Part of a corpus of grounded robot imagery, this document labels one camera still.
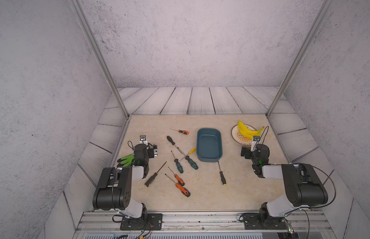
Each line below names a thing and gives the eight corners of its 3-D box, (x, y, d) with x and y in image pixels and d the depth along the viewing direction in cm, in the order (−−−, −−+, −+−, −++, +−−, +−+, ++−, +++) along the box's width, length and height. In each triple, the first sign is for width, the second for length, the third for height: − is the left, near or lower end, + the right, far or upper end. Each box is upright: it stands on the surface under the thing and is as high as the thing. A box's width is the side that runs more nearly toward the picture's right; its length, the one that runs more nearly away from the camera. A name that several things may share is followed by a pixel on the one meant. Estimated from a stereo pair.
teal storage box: (196, 162, 96) (197, 157, 92) (195, 133, 112) (195, 128, 108) (223, 162, 96) (225, 157, 92) (218, 133, 112) (219, 128, 108)
